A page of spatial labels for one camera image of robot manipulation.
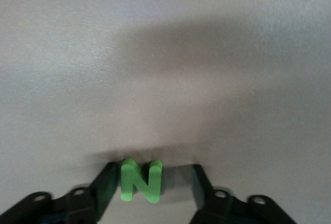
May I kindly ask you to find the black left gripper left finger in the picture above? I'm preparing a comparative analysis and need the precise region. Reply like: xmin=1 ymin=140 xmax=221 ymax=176
xmin=0 ymin=162 xmax=118 ymax=224

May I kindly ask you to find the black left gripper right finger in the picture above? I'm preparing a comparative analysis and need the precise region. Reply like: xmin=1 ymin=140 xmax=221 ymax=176
xmin=190 ymin=163 xmax=298 ymax=224

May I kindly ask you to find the green letter N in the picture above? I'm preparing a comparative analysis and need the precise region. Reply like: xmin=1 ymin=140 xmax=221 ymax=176
xmin=120 ymin=158 xmax=163 ymax=204

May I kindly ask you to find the brown table cover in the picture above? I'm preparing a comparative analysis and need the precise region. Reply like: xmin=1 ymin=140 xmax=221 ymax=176
xmin=0 ymin=0 xmax=331 ymax=224

